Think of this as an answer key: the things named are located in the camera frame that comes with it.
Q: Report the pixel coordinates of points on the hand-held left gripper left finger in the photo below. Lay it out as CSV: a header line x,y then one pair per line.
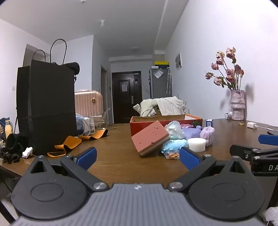
x,y
89,157

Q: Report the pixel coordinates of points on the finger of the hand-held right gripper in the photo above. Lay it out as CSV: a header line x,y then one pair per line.
x,y
268,139
243,150

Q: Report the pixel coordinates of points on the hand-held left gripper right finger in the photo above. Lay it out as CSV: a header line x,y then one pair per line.
x,y
189,159

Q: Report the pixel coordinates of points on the pink sponge block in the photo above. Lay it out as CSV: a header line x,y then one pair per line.
x,y
149,139

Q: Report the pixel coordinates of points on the red orange cardboard box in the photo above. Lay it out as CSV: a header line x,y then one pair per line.
x,y
139,127

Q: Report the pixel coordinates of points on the small pink soft item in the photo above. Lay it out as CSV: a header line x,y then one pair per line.
x,y
185,125

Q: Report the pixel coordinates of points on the black phone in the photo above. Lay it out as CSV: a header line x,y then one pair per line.
x,y
273,132

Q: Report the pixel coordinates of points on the small snack packet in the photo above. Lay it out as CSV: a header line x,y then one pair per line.
x,y
171,155

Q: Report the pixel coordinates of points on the blue fluffy cloth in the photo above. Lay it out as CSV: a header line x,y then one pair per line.
x,y
173,145

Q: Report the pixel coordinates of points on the white charger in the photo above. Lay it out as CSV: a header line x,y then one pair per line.
x,y
251,125

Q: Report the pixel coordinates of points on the purple cloth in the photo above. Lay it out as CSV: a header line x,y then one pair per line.
x,y
191,133

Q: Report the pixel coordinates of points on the lavender plush cylinder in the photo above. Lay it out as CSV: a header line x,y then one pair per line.
x,y
207,135

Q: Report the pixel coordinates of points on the white spray bottle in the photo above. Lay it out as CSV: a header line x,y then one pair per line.
x,y
92,127

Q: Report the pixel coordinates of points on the crumpled clear plastic bag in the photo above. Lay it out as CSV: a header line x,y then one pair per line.
x,y
174,130

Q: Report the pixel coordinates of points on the blue white tissue pack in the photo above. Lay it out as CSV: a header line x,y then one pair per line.
x,y
81,123

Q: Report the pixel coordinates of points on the clear glass beaker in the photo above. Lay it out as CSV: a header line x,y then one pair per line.
x,y
102,123

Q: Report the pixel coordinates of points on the small white jar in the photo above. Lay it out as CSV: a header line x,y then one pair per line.
x,y
228,115

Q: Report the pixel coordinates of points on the small blue white carton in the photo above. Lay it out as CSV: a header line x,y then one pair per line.
x,y
209,123

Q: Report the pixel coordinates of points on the pink textured vase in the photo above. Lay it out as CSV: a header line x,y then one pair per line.
x,y
237,104

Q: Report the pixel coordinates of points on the white crumpled plastic bag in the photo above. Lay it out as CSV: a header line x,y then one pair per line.
x,y
270,216

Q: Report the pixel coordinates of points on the pink ribbed suitcase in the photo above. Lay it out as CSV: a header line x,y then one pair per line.
x,y
88,104

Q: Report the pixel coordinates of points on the brown wooden chair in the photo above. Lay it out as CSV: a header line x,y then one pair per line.
x,y
160,111

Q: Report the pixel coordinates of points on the cream coat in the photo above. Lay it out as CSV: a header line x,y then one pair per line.
x,y
169,105

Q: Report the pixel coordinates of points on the small white figurine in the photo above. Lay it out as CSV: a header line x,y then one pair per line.
x,y
27,152

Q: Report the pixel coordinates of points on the grey side door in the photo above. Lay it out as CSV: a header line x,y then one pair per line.
x,y
104,93

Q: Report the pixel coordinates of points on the dark entrance door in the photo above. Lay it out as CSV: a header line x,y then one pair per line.
x,y
127,102

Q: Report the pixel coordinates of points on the black paper bag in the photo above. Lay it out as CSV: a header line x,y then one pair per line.
x,y
50,97

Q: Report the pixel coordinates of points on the black cup-shaped object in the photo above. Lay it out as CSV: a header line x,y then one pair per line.
x,y
16,141

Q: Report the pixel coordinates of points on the dried pink roses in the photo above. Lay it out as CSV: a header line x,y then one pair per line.
x,y
230,73

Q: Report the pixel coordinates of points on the white folded umbrella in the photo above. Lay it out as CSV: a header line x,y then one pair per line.
x,y
168,80

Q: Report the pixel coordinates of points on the yellow bottle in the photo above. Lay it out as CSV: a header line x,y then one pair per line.
x,y
8,130

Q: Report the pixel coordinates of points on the clear plastic bag on refrigerator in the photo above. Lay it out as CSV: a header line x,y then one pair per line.
x,y
158,73

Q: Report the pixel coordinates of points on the yellow black box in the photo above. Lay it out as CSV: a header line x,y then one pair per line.
x,y
161,63

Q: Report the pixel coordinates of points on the white ceiling lamp socket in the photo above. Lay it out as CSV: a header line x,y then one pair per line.
x,y
102,23

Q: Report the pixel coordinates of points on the black plastic bracket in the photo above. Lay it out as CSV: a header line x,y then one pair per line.
x,y
10,155

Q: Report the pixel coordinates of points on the white wall panel box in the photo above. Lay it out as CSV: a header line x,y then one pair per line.
x,y
179,60

